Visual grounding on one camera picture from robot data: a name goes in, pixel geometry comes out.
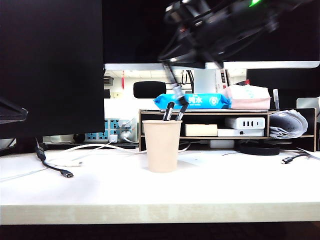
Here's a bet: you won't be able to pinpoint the black chair headrest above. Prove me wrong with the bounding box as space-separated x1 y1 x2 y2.
133 80 167 99

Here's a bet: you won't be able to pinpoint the white flat device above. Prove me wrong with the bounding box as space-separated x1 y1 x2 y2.
209 139 235 150

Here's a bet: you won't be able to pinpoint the black wooden desk shelf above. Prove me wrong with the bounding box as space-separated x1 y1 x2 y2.
138 107 317 153

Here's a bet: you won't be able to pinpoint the silver grey power plug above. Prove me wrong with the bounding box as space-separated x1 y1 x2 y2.
119 129 139 144

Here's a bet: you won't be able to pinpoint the black cable with inline adapter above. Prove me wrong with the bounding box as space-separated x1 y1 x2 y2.
34 137 75 179

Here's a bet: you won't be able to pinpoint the white paper sheet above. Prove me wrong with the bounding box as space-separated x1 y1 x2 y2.
177 151 216 167
296 147 320 161

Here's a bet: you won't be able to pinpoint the black monitor base frame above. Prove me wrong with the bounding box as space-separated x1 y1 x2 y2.
0 141 140 158

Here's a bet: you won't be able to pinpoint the blue and white power strip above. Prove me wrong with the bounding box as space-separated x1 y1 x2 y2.
83 119 139 144

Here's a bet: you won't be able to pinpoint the silver panel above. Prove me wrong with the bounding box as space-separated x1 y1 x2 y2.
296 97 320 110

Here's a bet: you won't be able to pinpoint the cream rectangular box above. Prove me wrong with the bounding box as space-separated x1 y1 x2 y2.
184 123 218 137

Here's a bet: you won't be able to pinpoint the black background monitor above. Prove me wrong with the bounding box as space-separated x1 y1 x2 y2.
246 68 320 111

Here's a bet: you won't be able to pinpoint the white multiport charger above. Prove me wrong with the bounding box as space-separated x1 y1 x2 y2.
224 116 266 130

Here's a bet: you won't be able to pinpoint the blue wet wipes pack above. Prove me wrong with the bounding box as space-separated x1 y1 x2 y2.
153 93 232 110

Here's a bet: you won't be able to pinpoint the black hanging cables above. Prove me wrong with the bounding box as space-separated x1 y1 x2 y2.
181 70 195 94

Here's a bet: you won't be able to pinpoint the black monitor with silver bezel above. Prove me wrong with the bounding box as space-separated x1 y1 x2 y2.
101 0 320 95

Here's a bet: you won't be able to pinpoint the thin white cable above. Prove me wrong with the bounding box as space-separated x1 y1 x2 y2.
0 142 118 183

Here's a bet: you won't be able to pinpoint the black round knob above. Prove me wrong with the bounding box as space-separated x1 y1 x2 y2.
72 133 86 144

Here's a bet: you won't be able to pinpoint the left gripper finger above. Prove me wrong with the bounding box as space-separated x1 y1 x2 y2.
0 96 28 114
0 109 28 125

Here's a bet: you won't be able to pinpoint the black round disc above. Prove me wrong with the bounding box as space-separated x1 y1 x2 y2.
239 141 281 156

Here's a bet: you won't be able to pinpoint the white adapter plug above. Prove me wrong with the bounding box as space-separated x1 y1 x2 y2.
117 119 134 129

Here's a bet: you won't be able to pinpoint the pink tissue pack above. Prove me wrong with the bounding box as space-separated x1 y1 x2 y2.
223 84 272 110

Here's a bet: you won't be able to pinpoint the large black monitor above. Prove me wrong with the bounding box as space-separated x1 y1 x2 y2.
0 0 105 140

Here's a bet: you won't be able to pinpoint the thick white charging cable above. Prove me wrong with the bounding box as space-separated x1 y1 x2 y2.
46 143 191 168

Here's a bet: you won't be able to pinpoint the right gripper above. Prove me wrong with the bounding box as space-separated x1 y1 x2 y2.
157 0 242 70

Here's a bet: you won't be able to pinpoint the beige paper cup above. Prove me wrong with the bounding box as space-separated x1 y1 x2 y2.
141 119 183 174

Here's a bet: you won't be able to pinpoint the white desk partition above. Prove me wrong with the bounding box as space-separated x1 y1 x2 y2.
103 98 161 121

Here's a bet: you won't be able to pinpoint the white box with red print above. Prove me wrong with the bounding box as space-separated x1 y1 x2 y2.
215 69 230 93

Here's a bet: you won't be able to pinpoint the short black USB cable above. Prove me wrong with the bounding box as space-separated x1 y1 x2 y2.
281 152 311 165

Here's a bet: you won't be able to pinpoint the rolled paper bundle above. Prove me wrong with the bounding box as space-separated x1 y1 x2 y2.
269 109 309 140

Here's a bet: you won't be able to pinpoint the white flat box with logo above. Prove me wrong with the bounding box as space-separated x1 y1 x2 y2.
216 128 265 137

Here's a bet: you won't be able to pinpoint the translucent capped pen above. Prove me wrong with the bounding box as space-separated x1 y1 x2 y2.
272 88 280 111

